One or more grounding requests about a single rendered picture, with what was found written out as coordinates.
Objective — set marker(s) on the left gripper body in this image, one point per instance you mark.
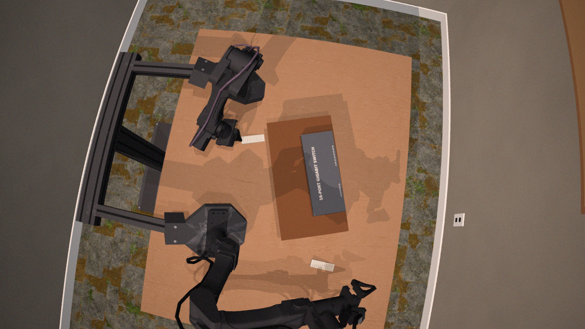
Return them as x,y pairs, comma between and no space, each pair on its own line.
228,134

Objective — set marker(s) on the grey network switch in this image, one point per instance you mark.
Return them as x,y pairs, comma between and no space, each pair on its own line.
323,173

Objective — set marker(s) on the beige ridged plastic wedge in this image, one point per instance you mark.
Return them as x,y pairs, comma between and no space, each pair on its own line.
252,139
321,265

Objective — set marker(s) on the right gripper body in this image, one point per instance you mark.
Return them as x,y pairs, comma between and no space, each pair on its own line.
344,303

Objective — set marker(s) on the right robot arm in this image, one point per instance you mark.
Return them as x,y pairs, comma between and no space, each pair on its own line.
293,313

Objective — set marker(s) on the brown wooden stand with grey legs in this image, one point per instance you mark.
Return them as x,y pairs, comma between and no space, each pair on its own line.
294,207

